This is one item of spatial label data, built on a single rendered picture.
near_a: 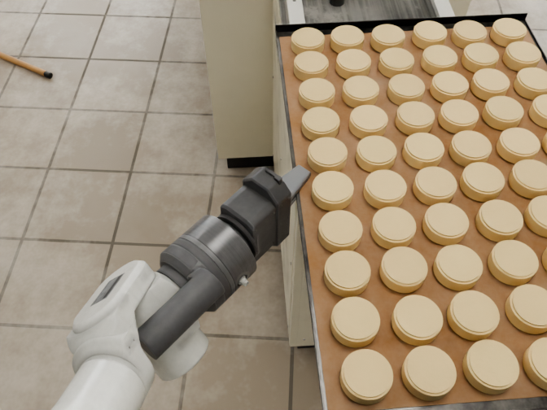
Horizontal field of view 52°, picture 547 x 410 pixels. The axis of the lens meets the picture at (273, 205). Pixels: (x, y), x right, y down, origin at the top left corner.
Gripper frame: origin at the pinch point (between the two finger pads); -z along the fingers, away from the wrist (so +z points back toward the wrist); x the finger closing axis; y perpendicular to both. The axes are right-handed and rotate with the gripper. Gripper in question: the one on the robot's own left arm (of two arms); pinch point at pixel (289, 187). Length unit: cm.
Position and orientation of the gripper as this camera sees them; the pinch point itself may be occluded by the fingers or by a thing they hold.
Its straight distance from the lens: 69.8
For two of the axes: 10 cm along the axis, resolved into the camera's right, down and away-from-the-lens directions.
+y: -7.6, -5.3, 3.8
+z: -6.5, 6.1, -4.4
